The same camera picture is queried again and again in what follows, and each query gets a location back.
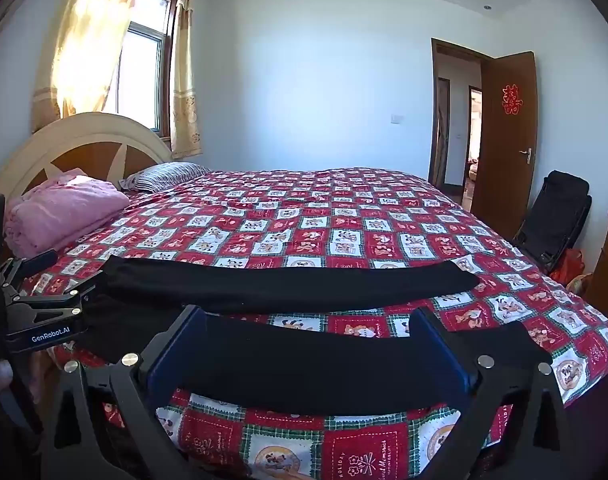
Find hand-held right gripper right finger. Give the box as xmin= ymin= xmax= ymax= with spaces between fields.
xmin=411 ymin=307 xmax=577 ymax=480

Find folded pink blanket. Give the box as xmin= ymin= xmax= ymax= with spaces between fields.
xmin=4 ymin=169 xmax=131 ymax=261

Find red bag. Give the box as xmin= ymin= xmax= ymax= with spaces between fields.
xmin=549 ymin=249 xmax=585 ymax=286

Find cream wooden headboard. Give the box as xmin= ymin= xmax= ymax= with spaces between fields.
xmin=0 ymin=112 xmax=173 ymax=201

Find black pants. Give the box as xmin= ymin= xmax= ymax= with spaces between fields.
xmin=76 ymin=255 xmax=555 ymax=418

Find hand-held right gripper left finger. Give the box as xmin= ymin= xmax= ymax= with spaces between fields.
xmin=48 ymin=305 xmax=207 ymax=480

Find brown wooden door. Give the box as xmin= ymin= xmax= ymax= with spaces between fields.
xmin=470 ymin=51 xmax=539 ymax=241

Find red paper door decoration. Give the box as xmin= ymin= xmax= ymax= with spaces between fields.
xmin=501 ymin=84 xmax=525 ymax=117

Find brown door frame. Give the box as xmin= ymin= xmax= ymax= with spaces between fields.
xmin=429 ymin=37 xmax=535 ymax=196

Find striped pillow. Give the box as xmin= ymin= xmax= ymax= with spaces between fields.
xmin=121 ymin=162 xmax=212 ymax=193

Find wide yellow curtain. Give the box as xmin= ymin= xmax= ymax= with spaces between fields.
xmin=31 ymin=0 xmax=155 ymax=133

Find red printed bedspread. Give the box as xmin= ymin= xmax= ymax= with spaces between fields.
xmin=21 ymin=166 xmax=608 ymax=480

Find window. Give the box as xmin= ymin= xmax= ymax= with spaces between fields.
xmin=116 ymin=0 xmax=177 ymax=138

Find black folding chair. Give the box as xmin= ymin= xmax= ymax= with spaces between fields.
xmin=513 ymin=170 xmax=592 ymax=276

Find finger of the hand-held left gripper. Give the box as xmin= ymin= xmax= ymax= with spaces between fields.
xmin=1 ymin=249 xmax=59 ymax=286
xmin=11 ymin=280 xmax=107 ymax=312

